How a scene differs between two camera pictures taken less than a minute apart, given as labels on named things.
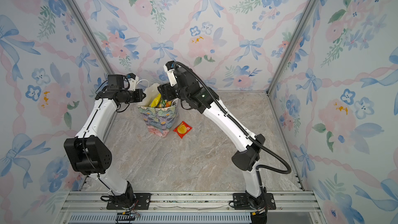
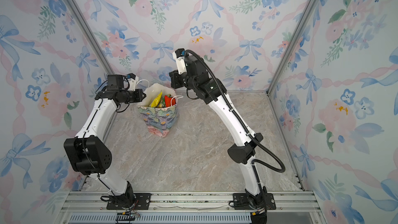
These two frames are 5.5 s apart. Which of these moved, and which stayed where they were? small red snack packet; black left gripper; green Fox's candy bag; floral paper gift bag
Moved: small red snack packet
Stayed: green Fox's candy bag; black left gripper; floral paper gift bag
